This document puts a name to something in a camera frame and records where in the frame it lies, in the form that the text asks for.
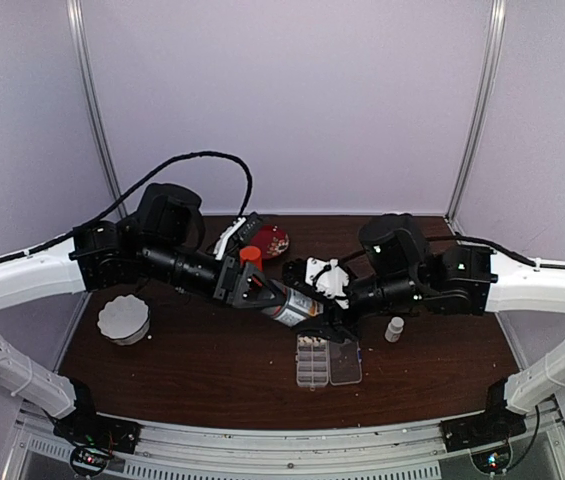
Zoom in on grey lid pill bottle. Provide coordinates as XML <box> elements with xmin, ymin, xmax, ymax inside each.
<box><xmin>262</xmin><ymin>281</ymin><xmax>324</xmax><ymax>328</ymax></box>

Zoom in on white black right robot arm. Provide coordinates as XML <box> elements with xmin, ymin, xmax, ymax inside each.
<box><xmin>294</xmin><ymin>214</ymin><xmax>565</xmax><ymax>442</ymax></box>

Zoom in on left aluminium frame post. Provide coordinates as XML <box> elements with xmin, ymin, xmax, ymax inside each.
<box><xmin>66</xmin><ymin>0</ymin><xmax>122</xmax><ymax>201</ymax></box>

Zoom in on white pills in organizer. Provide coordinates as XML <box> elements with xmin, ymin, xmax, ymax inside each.
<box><xmin>298</xmin><ymin>336</ymin><xmax>327</xmax><ymax>347</ymax></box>

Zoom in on clear plastic pill organizer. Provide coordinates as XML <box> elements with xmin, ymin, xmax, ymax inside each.
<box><xmin>295</xmin><ymin>335</ymin><xmax>363</xmax><ymax>390</ymax></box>

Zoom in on orange pill bottle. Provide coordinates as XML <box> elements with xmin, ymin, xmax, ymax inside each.
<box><xmin>239</xmin><ymin>245</ymin><xmax>263</xmax><ymax>270</ymax></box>

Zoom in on right aluminium frame post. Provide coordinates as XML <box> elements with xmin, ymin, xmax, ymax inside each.
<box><xmin>445</xmin><ymin>0</ymin><xmax>507</xmax><ymax>225</ymax></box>

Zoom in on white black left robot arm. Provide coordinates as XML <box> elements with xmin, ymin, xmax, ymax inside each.
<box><xmin>0</xmin><ymin>183</ymin><xmax>286</xmax><ymax>444</ymax></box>

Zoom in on white pill bottle near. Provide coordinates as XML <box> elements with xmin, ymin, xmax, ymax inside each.
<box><xmin>384</xmin><ymin>316</ymin><xmax>405</xmax><ymax>343</ymax></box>

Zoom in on aluminium frame post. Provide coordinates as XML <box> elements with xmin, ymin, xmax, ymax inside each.
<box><xmin>445</xmin><ymin>0</ymin><xmax>507</xmax><ymax>225</ymax></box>
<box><xmin>66</xmin><ymin>0</ymin><xmax>122</xmax><ymax>201</ymax></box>

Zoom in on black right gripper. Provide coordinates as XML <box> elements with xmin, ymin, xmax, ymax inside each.
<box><xmin>289</xmin><ymin>265</ymin><xmax>425</xmax><ymax>344</ymax></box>

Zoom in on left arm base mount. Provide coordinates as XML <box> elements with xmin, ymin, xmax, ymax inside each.
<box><xmin>46</xmin><ymin>404</ymin><xmax>141</xmax><ymax>479</ymax></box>

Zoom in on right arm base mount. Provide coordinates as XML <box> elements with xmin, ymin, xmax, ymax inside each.
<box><xmin>440</xmin><ymin>406</ymin><xmax>527</xmax><ymax>477</ymax></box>

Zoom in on red floral plate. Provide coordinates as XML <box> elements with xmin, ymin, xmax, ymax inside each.
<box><xmin>250</xmin><ymin>225</ymin><xmax>290</xmax><ymax>260</ymax></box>

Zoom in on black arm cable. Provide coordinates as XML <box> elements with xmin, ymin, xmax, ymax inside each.
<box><xmin>0</xmin><ymin>151</ymin><xmax>254</xmax><ymax>276</ymax></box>
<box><xmin>426</xmin><ymin>235</ymin><xmax>565</xmax><ymax>275</ymax></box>

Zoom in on white scalloped bowl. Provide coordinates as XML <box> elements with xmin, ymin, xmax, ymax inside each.
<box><xmin>97</xmin><ymin>295</ymin><xmax>150</xmax><ymax>346</ymax></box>

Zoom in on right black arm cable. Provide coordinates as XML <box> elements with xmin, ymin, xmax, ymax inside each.
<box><xmin>426</xmin><ymin>235</ymin><xmax>565</xmax><ymax>275</ymax></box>

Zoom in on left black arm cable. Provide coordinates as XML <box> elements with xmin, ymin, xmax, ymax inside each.
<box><xmin>0</xmin><ymin>151</ymin><xmax>254</xmax><ymax>276</ymax></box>

